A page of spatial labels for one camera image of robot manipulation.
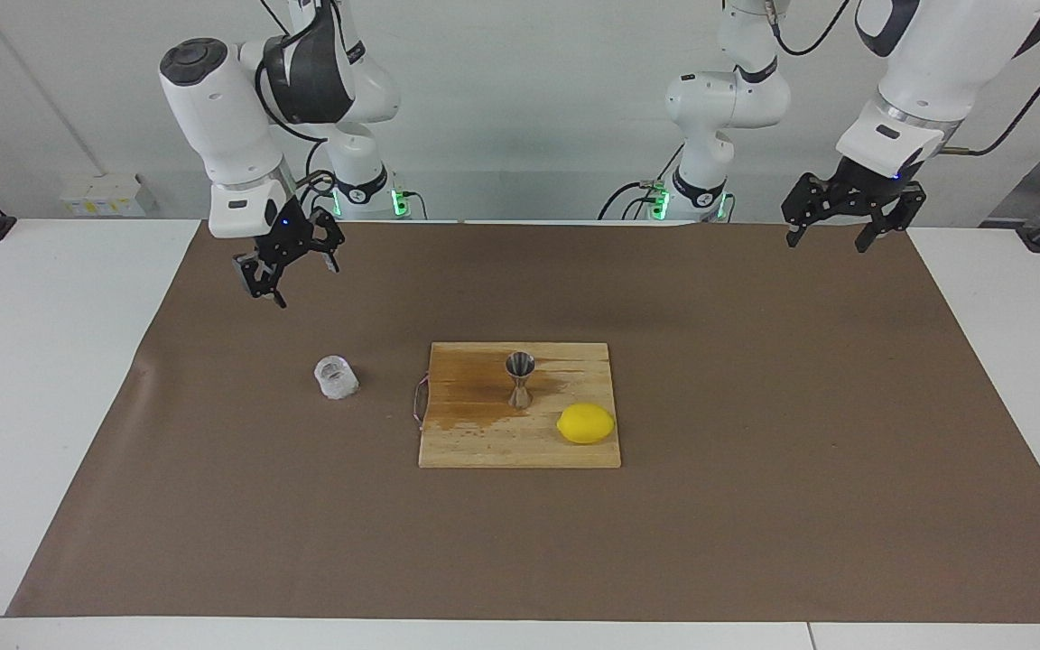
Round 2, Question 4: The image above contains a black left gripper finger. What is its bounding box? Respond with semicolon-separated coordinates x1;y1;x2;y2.
852;190;927;254
782;173;841;248

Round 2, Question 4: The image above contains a black left base cable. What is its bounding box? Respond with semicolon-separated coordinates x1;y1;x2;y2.
599;181;665;220

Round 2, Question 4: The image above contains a steel double jigger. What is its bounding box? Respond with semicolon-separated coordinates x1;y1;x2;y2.
506;352;536;410

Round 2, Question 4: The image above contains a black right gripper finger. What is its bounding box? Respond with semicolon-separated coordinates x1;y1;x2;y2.
308;217;345;272
233;253;288;310

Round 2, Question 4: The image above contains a wooden cutting board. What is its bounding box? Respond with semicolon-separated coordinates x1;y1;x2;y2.
418;341;622;469

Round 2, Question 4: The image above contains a brown paper table mat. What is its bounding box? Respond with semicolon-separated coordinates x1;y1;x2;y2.
5;219;1040;624

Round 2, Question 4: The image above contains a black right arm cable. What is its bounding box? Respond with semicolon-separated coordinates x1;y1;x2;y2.
254;0;338;195

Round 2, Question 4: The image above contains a small white box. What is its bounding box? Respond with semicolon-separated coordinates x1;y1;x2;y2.
58;173;144;218

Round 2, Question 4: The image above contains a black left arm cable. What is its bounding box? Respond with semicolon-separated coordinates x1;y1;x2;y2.
768;0;1040;156

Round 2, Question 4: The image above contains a black base cable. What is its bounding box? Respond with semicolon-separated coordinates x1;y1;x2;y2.
299;172;340;220
599;181;665;220

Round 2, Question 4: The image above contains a black right base cable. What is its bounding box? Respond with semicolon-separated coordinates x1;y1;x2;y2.
299;172;340;220

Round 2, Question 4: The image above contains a clear plastic cup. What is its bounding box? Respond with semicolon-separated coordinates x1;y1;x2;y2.
314;357;360;401

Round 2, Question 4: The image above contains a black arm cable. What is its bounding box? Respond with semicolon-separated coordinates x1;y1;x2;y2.
254;0;338;195
768;0;1040;156

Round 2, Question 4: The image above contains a yellow lemon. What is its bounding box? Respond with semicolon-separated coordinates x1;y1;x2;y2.
556;403;617;445

